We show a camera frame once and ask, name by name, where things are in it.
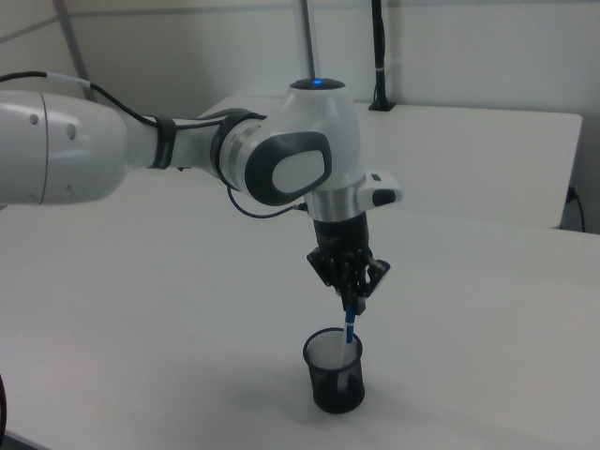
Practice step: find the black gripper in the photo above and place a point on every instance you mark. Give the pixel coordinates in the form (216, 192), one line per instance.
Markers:
(342, 236)

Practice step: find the blue and white marker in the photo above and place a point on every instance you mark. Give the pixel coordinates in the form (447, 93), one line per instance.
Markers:
(349, 335)

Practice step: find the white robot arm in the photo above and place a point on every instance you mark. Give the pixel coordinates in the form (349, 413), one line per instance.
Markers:
(319, 122)

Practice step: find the black mesh pen cup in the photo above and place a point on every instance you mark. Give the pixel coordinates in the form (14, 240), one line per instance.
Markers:
(328, 394)

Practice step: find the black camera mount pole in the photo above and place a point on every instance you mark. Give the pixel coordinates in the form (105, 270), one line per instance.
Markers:
(380, 47)

